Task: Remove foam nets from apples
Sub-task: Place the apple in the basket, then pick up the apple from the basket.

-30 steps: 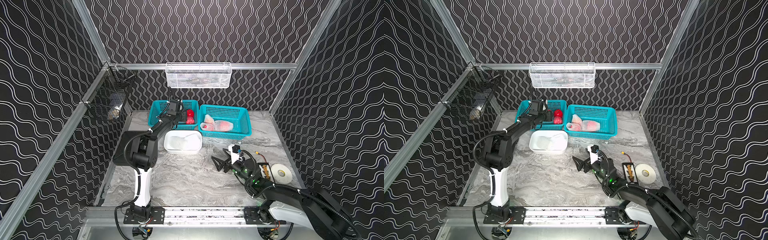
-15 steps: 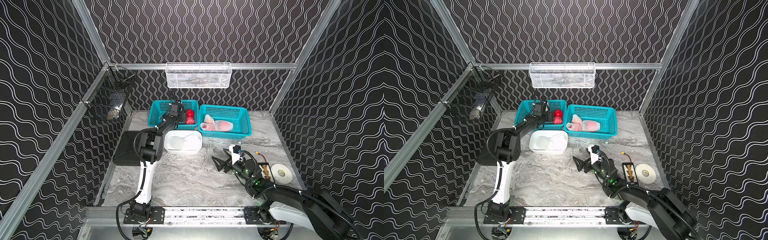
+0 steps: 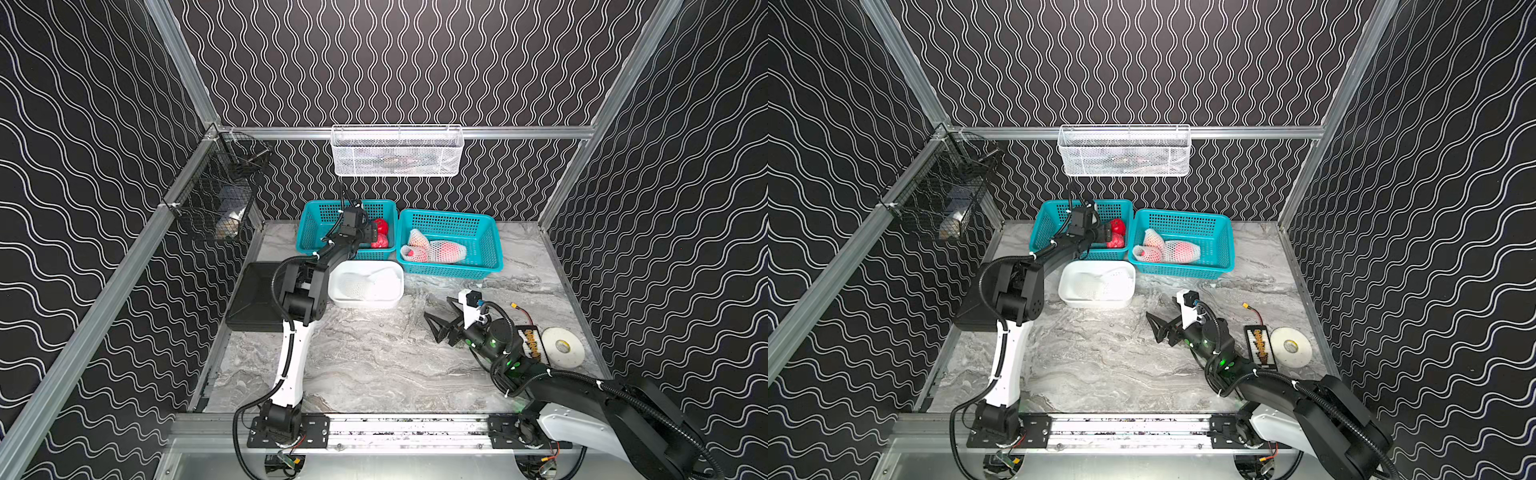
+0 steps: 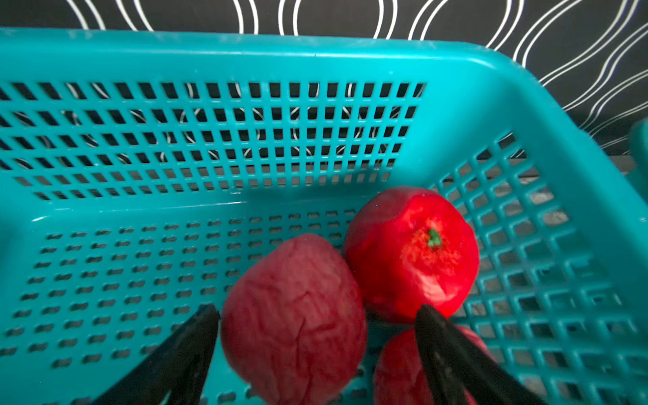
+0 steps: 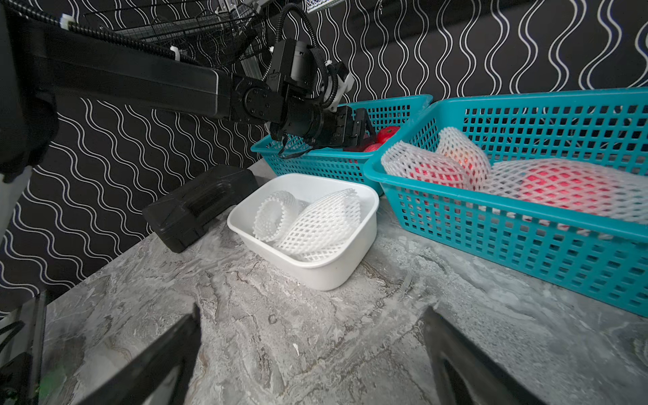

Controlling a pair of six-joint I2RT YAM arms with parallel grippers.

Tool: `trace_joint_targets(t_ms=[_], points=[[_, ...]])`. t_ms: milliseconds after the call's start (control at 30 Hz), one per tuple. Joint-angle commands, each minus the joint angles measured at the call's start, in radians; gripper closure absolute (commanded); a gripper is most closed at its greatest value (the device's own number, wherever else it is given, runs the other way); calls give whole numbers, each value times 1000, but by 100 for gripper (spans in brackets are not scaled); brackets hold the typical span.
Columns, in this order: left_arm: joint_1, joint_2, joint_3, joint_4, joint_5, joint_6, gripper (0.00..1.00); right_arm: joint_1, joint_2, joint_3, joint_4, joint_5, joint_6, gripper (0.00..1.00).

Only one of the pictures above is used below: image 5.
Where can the white plastic tray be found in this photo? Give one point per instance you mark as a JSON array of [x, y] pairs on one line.
[[328, 273]]

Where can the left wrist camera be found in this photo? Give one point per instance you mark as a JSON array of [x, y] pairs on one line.
[[301, 69]]

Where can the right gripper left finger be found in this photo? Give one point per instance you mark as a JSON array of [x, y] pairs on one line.
[[162, 373]]

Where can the netted apple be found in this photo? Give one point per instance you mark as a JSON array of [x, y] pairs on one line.
[[407, 161], [573, 185], [458, 147]]

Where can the right teal plastic basket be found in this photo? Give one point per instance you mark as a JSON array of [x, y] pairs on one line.
[[602, 258]]

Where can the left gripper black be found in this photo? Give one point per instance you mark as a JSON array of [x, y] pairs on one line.
[[346, 128]]

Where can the left teal plastic basket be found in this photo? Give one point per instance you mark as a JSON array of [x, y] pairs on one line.
[[338, 164]]

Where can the teal plastic basket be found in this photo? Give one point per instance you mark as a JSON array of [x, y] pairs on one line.
[[338, 164], [602, 258]]

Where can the white foam net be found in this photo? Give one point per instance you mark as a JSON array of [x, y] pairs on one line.
[[275, 216], [323, 227]]

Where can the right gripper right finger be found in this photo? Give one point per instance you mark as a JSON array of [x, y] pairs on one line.
[[463, 372]]

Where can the black plastic tool case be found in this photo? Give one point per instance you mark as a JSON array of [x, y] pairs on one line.
[[181, 217]]

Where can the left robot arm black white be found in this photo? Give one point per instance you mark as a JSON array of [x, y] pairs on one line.
[[43, 56]]

